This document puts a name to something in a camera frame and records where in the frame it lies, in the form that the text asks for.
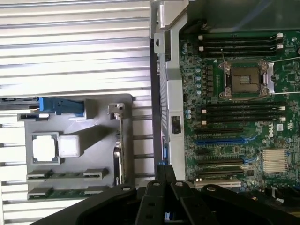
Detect green Dell motherboard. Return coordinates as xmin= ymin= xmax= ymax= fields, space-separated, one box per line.
xmin=179 ymin=30 xmax=300 ymax=211

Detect black RAM slot white latches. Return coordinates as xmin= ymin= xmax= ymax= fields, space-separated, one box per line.
xmin=201 ymin=106 xmax=287 ymax=115
xmin=198 ymin=33 xmax=284 ymax=41
xmin=198 ymin=44 xmax=284 ymax=53
xmin=201 ymin=116 xmax=287 ymax=126

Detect grey metal PC case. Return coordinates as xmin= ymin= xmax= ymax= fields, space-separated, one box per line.
xmin=149 ymin=0 xmax=300 ymax=225

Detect blue expansion slot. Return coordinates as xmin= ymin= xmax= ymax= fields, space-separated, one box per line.
xmin=195 ymin=138 xmax=249 ymax=146

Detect black expansion slot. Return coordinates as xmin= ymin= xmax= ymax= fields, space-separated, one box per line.
xmin=198 ymin=165 xmax=245 ymax=179
xmin=195 ymin=127 xmax=244 ymax=134
xmin=197 ymin=158 xmax=244 ymax=166

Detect silver finned chipset heatsink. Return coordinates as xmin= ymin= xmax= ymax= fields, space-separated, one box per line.
xmin=262 ymin=148 xmax=289 ymax=173

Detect blue plastic clip part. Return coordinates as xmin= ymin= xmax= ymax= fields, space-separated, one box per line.
xmin=0 ymin=96 xmax=85 ymax=118

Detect green RAM stick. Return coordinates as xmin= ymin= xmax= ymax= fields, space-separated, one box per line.
xmin=26 ymin=168 xmax=109 ymax=181
xmin=27 ymin=187 xmax=104 ymax=200

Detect metal CPU socket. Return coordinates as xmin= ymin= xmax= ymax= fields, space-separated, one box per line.
xmin=218 ymin=59 xmax=275 ymax=101

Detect grey plastic parts rack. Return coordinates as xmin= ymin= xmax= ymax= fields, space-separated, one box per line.
xmin=0 ymin=93 xmax=133 ymax=203

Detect white expansion slot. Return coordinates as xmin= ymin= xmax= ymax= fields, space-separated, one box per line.
xmin=194 ymin=179 xmax=242 ymax=189

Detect graphics card with metal bracket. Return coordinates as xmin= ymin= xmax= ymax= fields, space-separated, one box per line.
xmin=107 ymin=103 xmax=129 ymax=186

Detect silver CPU chip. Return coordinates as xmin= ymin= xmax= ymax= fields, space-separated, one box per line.
xmin=32 ymin=135 xmax=59 ymax=163

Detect black case lock switch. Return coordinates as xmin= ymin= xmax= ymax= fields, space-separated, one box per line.
xmin=172 ymin=115 xmax=181 ymax=135

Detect white square socket cover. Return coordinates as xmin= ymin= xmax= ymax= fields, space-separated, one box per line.
xmin=58 ymin=135 xmax=80 ymax=158

